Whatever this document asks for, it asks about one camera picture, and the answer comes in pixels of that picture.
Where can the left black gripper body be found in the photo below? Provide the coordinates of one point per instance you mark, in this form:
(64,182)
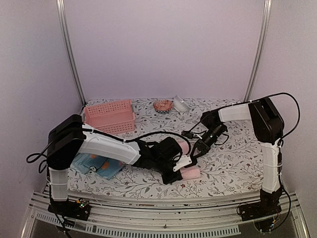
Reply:
(162,166)

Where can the floral table mat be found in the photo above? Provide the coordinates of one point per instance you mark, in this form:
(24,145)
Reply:
(233,165)

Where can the pink plastic basket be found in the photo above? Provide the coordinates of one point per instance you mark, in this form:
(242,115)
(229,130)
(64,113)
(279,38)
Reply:
(114,117)

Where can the white tipped bowl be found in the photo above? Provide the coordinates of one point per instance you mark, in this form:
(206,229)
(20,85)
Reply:
(180,105)

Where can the left aluminium frame post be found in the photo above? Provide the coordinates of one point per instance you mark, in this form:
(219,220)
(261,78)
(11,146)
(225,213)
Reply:
(69,52)

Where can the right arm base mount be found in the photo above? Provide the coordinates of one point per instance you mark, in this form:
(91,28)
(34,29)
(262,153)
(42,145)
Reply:
(267,206)

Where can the pink terry towel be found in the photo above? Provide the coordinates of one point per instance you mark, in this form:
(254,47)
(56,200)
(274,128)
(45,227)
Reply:
(192,172)

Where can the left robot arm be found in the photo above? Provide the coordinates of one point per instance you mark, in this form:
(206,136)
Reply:
(72,137)

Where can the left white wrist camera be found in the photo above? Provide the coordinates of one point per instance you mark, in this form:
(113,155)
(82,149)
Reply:
(182,162)

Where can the front aluminium rail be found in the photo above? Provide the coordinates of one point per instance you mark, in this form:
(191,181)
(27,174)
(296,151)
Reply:
(209,217)

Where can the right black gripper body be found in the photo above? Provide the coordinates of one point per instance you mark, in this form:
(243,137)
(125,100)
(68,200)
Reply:
(216,131)

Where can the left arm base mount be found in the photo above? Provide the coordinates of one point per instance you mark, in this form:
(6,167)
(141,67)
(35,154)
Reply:
(79,209)

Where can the right aluminium frame post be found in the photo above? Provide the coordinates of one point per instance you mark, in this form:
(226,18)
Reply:
(259,49)

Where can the red patterned bowl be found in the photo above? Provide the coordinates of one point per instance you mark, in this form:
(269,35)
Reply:
(162,106)

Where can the blue patterned towel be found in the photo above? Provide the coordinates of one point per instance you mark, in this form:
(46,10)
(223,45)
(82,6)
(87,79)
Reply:
(102,166)

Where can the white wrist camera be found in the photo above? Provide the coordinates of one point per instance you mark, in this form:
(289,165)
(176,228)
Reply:
(192,135)
(182,162)

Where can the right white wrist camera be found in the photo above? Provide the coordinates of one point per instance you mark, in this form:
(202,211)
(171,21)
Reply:
(192,135)

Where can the aluminium frame post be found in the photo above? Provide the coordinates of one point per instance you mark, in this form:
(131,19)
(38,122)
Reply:
(259,49)
(69,52)

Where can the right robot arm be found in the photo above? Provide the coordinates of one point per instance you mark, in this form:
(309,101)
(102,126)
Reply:
(268,127)

